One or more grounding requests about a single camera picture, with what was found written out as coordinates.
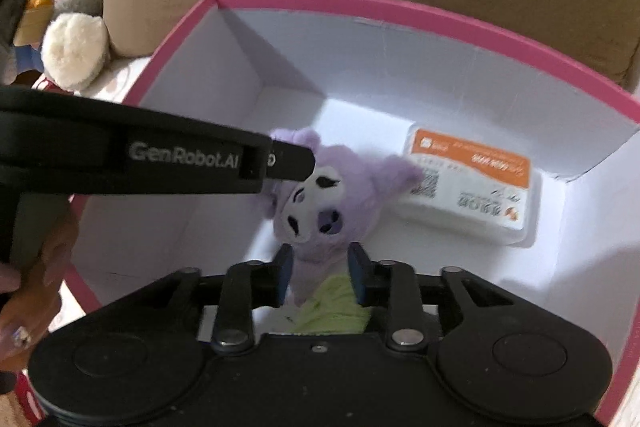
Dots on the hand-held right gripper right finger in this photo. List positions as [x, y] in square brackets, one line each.
[356, 274]

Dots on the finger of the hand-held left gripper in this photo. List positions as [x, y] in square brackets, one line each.
[292, 162]

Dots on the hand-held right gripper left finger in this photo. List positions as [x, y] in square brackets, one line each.
[284, 274]

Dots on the green yarn ball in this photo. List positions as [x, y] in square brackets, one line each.
[330, 307]

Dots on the purple plush toy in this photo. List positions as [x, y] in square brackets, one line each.
[330, 207]

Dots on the pink cardboard box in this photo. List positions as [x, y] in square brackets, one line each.
[400, 72]

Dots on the orange and white cotton pack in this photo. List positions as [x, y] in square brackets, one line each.
[470, 187]

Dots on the person's left hand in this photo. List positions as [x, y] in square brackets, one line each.
[45, 257]

